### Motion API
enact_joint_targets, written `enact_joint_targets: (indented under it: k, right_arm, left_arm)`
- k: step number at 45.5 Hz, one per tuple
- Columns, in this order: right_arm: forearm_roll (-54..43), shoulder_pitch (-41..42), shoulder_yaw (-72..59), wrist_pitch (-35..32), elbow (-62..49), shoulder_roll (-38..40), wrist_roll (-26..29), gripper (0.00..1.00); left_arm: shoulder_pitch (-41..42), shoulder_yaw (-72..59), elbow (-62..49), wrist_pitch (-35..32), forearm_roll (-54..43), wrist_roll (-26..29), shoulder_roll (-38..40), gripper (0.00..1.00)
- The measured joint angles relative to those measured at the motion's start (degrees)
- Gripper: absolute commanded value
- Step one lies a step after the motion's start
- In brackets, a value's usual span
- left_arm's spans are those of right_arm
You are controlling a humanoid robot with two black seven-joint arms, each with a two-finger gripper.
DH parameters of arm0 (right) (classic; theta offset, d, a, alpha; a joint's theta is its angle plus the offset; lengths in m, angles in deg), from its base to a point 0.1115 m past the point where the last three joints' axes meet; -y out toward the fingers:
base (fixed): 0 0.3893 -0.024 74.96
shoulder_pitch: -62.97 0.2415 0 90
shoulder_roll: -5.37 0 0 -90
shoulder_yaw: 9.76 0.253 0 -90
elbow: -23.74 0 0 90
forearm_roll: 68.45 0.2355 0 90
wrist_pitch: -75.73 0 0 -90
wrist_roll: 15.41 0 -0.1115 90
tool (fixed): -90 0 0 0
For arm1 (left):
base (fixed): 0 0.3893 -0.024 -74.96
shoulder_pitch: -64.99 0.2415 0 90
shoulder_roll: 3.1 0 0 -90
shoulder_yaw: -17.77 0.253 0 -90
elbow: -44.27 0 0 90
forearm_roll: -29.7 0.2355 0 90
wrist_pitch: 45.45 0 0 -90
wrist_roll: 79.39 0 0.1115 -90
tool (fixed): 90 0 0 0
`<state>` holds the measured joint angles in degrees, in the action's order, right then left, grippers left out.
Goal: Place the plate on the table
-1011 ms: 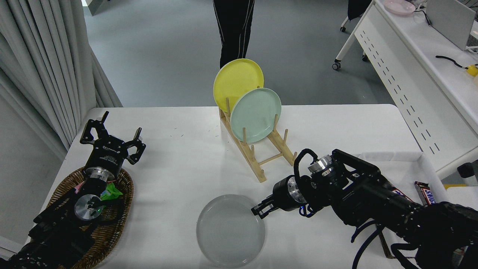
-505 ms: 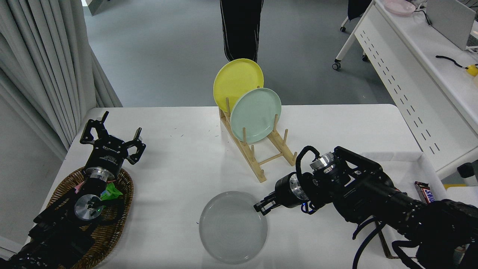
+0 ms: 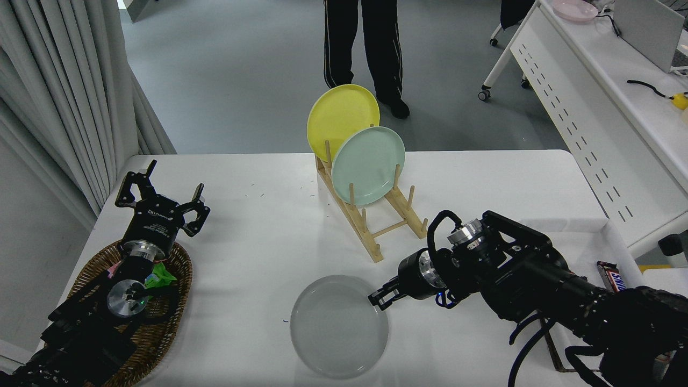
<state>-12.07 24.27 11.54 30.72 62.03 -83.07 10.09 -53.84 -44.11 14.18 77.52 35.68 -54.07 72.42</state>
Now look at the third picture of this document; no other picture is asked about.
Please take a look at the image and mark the grey curtain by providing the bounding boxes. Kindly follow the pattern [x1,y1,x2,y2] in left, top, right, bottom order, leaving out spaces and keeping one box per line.
[0,0,177,229]

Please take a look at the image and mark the yellow plate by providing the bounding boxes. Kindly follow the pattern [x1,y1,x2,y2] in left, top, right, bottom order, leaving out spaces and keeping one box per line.
[306,84,381,163]

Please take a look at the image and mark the green wrapper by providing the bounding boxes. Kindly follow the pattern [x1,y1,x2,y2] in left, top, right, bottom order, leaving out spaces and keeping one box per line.
[145,262,178,288]

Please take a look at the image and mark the brown wicker basket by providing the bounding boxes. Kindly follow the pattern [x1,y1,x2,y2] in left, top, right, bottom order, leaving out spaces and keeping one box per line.
[67,239,193,387]

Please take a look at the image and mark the thin black cable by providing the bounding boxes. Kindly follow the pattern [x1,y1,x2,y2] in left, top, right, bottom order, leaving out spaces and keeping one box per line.
[591,3,623,37]

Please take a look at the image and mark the thick black cable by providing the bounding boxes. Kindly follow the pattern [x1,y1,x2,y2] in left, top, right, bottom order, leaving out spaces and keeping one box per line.
[627,79,675,100]

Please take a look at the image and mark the white foam tray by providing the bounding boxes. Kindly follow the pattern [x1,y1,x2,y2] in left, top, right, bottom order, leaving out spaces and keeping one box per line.
[516,218,672,372]

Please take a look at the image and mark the grey laptop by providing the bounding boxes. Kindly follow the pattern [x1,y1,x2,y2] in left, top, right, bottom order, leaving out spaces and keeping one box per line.
[613,0,686,73]

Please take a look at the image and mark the wooden plate rack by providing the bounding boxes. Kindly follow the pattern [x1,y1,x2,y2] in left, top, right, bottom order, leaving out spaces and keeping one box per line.
[316,141,429,264]

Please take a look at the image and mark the pale green plate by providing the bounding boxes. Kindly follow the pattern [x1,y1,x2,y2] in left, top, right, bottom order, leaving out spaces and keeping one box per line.
[331,126,406,207]

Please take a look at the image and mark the black cylindrical object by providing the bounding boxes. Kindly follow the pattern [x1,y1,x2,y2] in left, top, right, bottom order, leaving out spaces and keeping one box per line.
[658,234,688,268]

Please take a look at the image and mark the Snickers bar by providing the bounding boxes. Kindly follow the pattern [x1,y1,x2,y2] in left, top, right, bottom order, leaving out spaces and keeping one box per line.
[596,261,628,293]

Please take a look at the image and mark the pink plate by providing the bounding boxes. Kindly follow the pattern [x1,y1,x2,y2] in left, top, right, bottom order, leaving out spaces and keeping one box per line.
[553,0,599,22]

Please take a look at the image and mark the grey plate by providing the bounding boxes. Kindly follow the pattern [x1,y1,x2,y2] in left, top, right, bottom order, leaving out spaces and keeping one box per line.
[290,275,389,379]

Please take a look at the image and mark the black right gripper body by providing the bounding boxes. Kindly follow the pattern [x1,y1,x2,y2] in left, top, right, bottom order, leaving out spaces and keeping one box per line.
[398,248,432,300]

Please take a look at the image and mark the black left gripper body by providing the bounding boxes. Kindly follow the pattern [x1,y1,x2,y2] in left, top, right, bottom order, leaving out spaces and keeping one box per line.
[124,195,185,248]

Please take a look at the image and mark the white desk on wheels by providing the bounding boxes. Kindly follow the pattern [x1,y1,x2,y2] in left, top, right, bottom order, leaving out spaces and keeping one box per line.
[478,0,688,259]

